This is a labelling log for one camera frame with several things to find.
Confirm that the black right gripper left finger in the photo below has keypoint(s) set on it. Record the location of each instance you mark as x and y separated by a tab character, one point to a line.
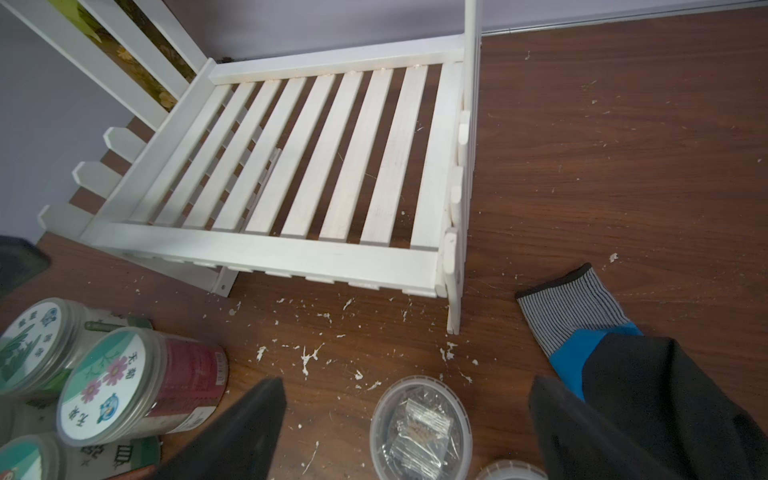
240	444

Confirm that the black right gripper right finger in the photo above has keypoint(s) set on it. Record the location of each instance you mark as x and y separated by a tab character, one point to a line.
578	443

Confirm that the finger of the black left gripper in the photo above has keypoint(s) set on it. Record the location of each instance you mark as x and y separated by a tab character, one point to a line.
20	262

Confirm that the clear seed container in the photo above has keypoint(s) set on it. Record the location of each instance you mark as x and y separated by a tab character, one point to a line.
511	470
420	430

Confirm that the white wooden slatted shelf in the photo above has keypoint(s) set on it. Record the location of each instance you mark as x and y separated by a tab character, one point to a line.
352	165

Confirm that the jar with tree lid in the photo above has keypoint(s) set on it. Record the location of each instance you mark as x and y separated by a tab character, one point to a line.
40	348

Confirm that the black blue garden glove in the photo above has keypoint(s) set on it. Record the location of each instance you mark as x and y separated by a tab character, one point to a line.
648	387

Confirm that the jar with strawberry lid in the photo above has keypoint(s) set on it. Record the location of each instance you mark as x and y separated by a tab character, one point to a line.
29	449

